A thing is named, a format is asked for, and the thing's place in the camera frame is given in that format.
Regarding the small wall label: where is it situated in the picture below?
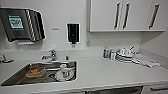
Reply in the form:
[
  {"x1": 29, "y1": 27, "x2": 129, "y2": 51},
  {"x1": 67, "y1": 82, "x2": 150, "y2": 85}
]
[{"x1": 51, "y1": 27, "x2": 60, "y2": 31}]

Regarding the black wall soap dispenser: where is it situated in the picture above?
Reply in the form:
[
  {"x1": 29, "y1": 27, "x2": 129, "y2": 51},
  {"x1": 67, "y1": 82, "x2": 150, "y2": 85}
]
[{"x1": 66, "y1": 22, "x2": 80, "y2": 45}]

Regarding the small white container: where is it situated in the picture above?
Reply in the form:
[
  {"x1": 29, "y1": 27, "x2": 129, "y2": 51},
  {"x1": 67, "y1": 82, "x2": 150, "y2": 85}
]
[{"x1": 109, "y1": 49, "x2": 117, "y2": 61}]

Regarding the chrome faucet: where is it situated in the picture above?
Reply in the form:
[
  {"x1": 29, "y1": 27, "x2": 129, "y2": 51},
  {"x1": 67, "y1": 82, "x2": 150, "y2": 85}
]
[{"x1": 41, "y1": 49, "x2": 58, "y2": 62}]

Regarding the black paper towel dispenser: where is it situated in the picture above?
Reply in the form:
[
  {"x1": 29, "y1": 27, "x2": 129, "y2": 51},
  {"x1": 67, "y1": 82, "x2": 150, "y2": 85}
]
[{"x1": 0, "y1": 7, "x2": 47, "y2": 44}]

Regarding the white three-door wall cabinet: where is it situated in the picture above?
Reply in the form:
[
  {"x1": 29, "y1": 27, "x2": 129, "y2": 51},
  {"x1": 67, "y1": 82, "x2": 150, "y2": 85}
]
[{"x1": 86, "y1": 0, "x2": 168, "y2": 33}]

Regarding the orange bowl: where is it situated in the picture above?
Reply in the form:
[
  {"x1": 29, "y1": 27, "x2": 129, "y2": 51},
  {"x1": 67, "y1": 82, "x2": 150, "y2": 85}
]
[{"x1": 25, "y1": 66, "x2": 45, "y2": 79}]

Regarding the white folded cloth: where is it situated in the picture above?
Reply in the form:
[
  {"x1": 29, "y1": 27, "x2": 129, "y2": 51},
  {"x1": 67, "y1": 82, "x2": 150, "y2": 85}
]
[{"x1": 132, "y1": 52, "x2": 161, "y2": 68}]

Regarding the stainless steel sink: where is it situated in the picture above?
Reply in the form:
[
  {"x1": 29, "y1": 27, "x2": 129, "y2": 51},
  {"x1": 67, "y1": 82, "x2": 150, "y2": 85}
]
[{"x1": 0, "y1": 59, "x2": 78, "y2": 88}]

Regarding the small blue bottle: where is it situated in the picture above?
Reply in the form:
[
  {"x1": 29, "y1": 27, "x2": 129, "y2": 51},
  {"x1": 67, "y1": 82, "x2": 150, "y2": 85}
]
[{"x1": 103, "y1": 46, "x2": 110, "y2": 59}]

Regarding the white drawer stack beside dishwasher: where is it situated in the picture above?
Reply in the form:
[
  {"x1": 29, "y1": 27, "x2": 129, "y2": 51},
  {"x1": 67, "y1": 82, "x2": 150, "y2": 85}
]
[{"x1": 143, "y1": 83, "x2": 168, "y2": 94}]

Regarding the dish drying rack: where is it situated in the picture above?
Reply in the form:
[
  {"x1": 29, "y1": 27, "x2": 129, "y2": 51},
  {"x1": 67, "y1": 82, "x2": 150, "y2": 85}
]
[{"x1": 0, "y1": 53, "x2": 15, "y2": 64}]

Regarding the white wall outlet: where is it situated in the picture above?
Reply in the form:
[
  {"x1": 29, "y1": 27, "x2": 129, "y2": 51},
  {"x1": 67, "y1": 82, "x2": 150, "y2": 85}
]
[{"x1": 85, "y1": 39, "x2": 91, "y2": 48}]

